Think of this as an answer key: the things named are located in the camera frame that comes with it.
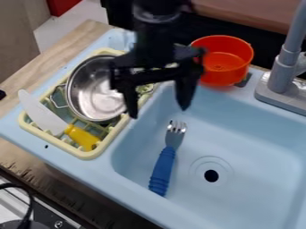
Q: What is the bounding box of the silver pot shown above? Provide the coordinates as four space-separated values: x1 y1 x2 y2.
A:
64 55 133 123

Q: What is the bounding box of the dish rack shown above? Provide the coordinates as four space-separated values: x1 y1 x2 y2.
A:
16 47 161 161

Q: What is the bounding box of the blue handled fork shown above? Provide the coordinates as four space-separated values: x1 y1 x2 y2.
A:
147 119 190 198

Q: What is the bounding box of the toy sink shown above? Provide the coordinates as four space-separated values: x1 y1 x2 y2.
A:
0 28 306 229

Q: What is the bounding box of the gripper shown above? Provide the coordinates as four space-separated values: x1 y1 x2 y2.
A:
108 43 208 120

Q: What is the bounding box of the tap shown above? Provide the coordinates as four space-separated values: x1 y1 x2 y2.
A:
253 0 306 116

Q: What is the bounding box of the yellow handled toy knife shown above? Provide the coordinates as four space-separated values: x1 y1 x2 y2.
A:
16 89 103 152

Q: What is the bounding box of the orange cup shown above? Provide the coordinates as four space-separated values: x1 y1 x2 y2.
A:
190 34 256 88

